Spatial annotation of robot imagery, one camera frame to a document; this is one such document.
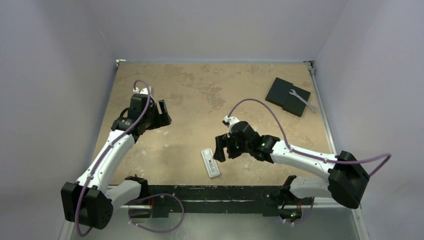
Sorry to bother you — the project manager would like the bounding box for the black foam pad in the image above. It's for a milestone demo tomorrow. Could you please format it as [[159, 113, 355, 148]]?
[[265, 77, 311, 117]]

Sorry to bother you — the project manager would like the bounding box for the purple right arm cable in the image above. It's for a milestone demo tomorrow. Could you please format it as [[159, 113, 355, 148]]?
[[225, 98, 392, 178]]

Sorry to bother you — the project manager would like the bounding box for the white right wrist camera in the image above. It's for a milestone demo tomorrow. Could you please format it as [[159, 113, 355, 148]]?
[[222, 115, 240, 134]]

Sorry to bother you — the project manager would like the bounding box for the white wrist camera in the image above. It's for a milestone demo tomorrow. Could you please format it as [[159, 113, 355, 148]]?
[[222, 115, 240, 134], [133, 86, 154, 98]]

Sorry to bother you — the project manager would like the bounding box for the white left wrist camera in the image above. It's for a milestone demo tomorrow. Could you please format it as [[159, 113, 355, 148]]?
[[133, 86, 154, 98]]

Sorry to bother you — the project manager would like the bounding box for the silver open-end wrench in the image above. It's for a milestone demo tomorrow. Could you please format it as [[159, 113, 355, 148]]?
[[289, 89, 317, 112]]

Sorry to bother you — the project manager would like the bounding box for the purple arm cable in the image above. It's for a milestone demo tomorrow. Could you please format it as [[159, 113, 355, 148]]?
[[74, 79, 153, 238], [225, 98, 392, 178]]

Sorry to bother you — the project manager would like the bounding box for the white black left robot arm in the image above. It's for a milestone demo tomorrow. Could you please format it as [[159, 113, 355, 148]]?
[[60, 93, 172, 230]]

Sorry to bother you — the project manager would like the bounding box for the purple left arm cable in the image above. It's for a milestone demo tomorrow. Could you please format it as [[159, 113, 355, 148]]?
[[74, 79, 153, 238]]

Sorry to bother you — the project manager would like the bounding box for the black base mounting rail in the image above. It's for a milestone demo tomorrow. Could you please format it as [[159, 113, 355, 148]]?
[[128, 185, 313, 218]]

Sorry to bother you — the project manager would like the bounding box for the aluminium table edge frame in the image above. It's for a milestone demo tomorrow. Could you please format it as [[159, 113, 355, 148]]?
[[303, 61, 370, 240]]

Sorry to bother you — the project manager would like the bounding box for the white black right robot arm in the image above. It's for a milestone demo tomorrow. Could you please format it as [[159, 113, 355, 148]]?
[[213, 121, 370, 209]]

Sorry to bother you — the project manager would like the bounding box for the white remote control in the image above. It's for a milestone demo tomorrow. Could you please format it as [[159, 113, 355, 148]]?
[[201, 148, 221, 179]]

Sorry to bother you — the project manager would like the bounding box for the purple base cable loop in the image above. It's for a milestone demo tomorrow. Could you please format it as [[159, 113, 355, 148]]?
[[127, 194, 186, 234]]

